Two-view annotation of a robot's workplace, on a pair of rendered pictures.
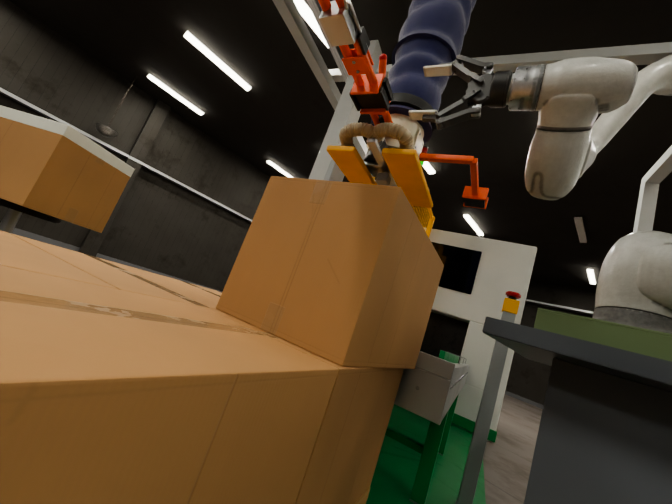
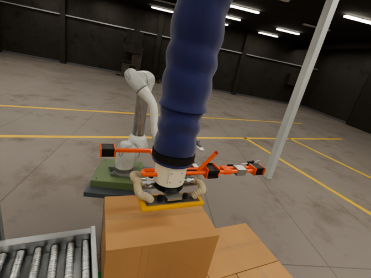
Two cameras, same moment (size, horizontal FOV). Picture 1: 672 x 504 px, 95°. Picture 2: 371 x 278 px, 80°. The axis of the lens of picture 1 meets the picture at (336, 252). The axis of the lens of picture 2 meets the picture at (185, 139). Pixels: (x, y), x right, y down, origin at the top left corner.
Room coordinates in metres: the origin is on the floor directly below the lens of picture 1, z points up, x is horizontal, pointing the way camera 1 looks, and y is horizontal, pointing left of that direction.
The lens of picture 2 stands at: (1.82, 0.55, 1.83)
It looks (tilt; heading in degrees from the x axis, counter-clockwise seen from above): 20 degrees down; 214
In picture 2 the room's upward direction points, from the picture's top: 12 degrees clockwise
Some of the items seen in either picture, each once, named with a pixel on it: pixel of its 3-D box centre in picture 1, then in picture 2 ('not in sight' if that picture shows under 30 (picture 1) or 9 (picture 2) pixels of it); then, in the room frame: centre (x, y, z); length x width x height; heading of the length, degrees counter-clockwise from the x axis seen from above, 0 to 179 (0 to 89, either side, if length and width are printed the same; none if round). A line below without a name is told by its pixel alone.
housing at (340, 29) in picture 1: (340, 23); (239, 170); (0.57, 0.16, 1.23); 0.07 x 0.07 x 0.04; 61
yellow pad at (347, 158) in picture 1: (360, 172); (172, 198); (1.03, 0.01, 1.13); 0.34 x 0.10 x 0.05; 151
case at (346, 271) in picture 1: (350, 282); (154, 240); (0.99, -0.08, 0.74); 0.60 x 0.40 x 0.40; 148
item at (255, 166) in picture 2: not in sight; (256, 169); (0.46, 0.23, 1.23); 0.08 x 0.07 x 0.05; 151
